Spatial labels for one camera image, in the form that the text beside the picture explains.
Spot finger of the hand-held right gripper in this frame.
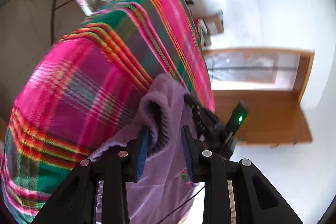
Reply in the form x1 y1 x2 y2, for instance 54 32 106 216
184 94 224 141

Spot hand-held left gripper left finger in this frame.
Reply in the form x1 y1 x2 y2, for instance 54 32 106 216
31 126 151 224

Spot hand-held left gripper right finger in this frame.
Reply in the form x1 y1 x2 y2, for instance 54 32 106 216
181 125 302 224

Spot purple fleece pants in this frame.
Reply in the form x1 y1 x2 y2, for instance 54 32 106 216
91 73 208 224

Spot wooden door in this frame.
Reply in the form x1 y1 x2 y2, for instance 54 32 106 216
213 90 313 146

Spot black pole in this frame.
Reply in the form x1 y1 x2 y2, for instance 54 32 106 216
210 63 277 70

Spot clear printed plastic curtain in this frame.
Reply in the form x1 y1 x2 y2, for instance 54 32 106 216
205 53 301 83

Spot open cardboard box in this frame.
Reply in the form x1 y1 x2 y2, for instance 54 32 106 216
202 13 224 36

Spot pink green plaid bed sheet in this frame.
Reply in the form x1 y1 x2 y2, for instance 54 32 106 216
0 0 216 224

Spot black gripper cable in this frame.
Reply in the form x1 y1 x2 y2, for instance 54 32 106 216
155 185 206 224

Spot wooden door frame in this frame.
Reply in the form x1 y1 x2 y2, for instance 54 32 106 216
202 48 315 102

